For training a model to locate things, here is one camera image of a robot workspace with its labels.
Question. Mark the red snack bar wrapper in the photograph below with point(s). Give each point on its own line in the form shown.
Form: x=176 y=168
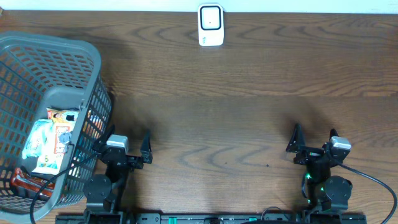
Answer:
x=25 y=185

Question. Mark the yellow white snack bag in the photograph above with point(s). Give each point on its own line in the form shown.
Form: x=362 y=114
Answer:
x=57 y=138

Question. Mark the teal wet wipes pack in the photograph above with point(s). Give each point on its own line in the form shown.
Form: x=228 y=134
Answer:
x=37 y=138

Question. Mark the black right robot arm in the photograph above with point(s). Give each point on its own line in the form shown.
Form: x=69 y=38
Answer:
x=328 y=194

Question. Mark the white barcode scanner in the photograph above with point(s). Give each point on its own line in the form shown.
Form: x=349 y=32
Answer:
x=210 y=25

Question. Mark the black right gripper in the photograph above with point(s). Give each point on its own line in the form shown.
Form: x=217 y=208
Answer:
x=310 y=154

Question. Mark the grey plastic shopping basket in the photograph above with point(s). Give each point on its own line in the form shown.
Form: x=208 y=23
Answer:
x=40 y=72

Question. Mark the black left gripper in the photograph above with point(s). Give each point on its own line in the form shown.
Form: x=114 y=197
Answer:
x=136 y=162

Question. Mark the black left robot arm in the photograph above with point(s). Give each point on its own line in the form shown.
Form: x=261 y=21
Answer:
x=104 y=192

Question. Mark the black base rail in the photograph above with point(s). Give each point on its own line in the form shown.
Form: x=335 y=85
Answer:
x=155 y=218

